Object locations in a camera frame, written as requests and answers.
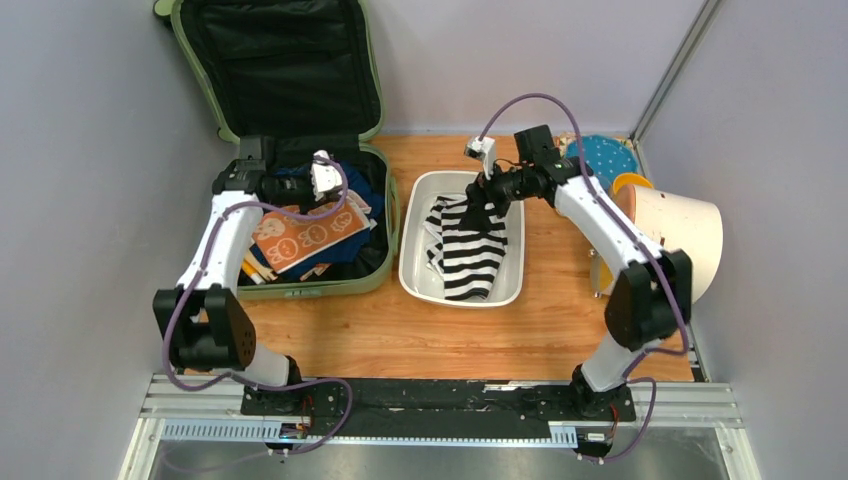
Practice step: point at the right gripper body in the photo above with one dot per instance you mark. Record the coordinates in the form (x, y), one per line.
(509, 185)

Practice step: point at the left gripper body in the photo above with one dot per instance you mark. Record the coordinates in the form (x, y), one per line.
(294, 191)

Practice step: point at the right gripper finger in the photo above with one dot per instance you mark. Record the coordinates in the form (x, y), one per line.
(474, 191)
(487, 212)

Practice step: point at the orange bunny print cloth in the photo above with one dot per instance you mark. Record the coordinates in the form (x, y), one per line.
(286, 242)

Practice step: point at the white plastic tub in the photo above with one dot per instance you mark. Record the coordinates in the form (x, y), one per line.
(421, 281)

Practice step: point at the black white striped shirt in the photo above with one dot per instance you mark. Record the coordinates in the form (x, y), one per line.
(466, 261)

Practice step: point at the dark blue garment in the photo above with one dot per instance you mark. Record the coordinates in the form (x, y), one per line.
(359, 255)

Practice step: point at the green hard-shell suitcase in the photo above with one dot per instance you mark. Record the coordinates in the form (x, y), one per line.
(304, 74)

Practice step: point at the cream cylindrical container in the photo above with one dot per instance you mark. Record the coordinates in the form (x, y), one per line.
(677, 222)

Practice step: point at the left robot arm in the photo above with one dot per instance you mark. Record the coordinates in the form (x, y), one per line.
(207, 336)

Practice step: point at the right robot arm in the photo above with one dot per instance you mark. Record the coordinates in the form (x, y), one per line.
(652, 289)

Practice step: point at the blue dotted plate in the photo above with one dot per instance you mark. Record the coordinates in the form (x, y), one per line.
(608, 158)

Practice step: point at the yellow bowl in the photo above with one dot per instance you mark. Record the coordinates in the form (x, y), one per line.
(629, 178)

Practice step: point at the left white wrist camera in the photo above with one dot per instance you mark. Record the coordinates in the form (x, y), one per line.
(326, 177)

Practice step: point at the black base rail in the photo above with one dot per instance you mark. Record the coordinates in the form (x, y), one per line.
(438, 408)

